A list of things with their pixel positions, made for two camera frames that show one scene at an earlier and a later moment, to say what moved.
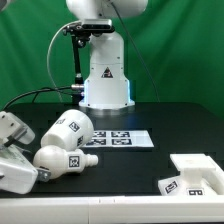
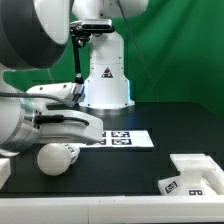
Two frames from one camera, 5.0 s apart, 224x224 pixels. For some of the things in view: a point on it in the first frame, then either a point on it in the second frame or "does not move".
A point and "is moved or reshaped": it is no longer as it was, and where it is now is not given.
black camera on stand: [80, 33] does not move
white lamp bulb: [58, 161] is moved or reshaped
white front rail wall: [113, 210] does not move
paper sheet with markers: [120, 139] does not move
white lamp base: [200, 175] does not move
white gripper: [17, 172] → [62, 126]
